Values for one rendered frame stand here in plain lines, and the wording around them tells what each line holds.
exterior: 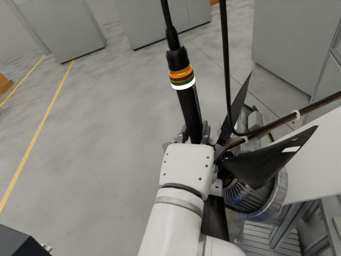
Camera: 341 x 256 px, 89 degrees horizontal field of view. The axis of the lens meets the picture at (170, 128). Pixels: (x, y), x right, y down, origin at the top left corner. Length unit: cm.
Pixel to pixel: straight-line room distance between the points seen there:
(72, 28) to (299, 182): 749
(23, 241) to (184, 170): 66
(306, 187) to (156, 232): 51
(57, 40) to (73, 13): 107
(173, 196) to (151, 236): 6
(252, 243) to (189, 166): 144
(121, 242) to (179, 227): 179
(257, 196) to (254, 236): 106
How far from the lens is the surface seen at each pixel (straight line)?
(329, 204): 106
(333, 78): 172
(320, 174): 67
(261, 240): 174
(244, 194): 68
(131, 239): 201
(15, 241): 88
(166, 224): 28
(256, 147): 85
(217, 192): 64
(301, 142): 44
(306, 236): 191
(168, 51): 30
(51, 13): 768
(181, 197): 29
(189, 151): 35
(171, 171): 33
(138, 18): 586
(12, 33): 1399
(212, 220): 60
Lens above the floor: 177
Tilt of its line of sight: 43 degrees down
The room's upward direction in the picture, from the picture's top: 21 degrees counter-clockwise
